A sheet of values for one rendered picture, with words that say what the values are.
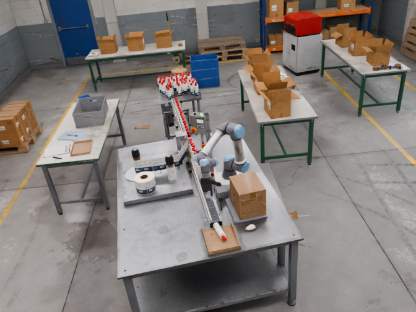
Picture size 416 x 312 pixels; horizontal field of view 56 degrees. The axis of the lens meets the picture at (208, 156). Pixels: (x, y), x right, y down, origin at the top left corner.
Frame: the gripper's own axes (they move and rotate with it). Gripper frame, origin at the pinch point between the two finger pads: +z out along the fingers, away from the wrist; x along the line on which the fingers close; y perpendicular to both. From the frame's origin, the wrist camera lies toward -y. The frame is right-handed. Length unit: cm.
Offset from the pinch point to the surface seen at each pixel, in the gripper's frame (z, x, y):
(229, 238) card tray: 30.0, 18.1, -7.4
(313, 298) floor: 112, 1, -80
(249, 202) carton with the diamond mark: 6.0, 8.4, -29.7
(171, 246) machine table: 29, 13, 41
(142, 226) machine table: 18, -17, 63
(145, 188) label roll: -8, -50, 56
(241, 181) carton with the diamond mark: -9.4, -6.5, -28.4
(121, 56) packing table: -181, -577, 76
